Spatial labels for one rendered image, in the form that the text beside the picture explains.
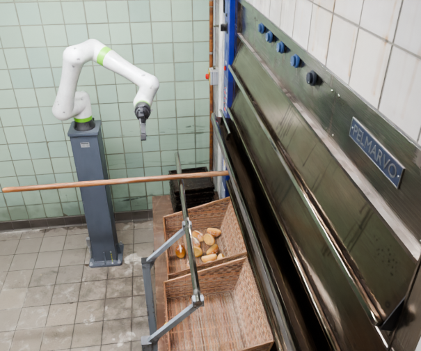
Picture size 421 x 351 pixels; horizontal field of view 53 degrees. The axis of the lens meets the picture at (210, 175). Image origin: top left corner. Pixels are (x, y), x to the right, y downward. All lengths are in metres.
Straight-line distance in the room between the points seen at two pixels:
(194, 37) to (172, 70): 0.30
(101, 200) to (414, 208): 2.63
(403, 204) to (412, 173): 0.08
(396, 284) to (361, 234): 0.17
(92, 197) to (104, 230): 0.33
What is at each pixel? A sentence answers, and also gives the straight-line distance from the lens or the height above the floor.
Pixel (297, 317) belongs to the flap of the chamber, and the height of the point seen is 1.41.
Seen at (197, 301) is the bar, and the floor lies 1.17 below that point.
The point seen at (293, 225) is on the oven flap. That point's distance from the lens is 1.56.
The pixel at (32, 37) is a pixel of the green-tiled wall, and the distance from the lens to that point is 3.43.
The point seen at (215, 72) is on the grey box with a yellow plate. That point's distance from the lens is 3.07.
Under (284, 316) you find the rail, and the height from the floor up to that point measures 1.44.
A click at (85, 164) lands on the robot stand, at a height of 0.95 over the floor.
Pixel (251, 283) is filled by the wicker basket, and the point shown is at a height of 0.81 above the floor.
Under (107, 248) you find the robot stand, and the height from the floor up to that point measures 0.15.
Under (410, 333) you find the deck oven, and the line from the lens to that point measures 0.99.
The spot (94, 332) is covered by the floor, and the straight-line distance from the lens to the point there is 3.21.
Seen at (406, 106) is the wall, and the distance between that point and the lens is 0.89.
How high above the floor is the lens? 2.46
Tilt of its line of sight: 32 degrees down
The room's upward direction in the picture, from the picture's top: straight up
